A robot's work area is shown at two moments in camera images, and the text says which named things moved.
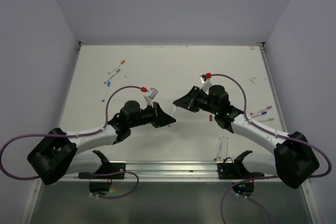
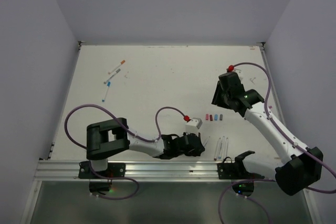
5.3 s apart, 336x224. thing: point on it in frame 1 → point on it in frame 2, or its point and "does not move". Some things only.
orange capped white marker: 121,63 does not move
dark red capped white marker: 217,150 does not move
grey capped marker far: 115,73 does not move
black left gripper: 160,118 → 197,151
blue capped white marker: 108,83 does not move
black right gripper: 189,100 → 217,99
